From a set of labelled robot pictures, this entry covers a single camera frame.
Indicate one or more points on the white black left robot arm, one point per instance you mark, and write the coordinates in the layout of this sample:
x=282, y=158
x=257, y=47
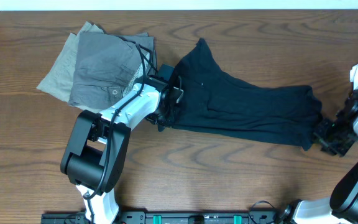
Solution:
x=96, y=151

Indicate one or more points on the green rail clamp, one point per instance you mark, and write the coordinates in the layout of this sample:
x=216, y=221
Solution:
x=157, y=219
x=237, y=219

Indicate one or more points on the folded dark grey shorts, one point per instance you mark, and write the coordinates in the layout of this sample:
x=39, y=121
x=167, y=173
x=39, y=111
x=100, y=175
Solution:
x=107, y=67

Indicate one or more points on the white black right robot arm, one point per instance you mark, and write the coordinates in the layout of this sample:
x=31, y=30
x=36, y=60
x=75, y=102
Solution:
x=342, y=204

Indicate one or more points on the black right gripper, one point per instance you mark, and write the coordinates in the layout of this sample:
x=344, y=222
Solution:
x=318, y=133

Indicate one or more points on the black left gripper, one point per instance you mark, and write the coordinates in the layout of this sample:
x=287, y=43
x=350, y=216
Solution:
x=168, y=122

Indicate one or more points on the black aluminium mounting rail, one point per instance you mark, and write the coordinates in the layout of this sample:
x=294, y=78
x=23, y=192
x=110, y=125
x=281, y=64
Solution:
x=138, y=217

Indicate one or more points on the black t-shirt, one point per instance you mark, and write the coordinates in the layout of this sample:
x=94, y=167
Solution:
x=217, y=103

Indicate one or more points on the folded beige shorts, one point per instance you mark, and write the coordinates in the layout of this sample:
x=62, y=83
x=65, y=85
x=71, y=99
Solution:
x=59, y=80

